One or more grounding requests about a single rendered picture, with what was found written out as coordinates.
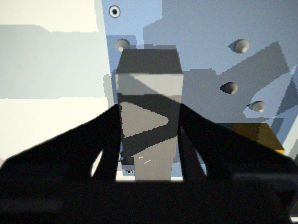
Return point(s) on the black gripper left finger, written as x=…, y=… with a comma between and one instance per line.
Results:
x=71, y=154

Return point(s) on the yellow rectangular block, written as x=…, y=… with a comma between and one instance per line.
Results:
x=259, y=132

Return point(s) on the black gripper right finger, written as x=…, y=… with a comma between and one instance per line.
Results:
x=228, y=155

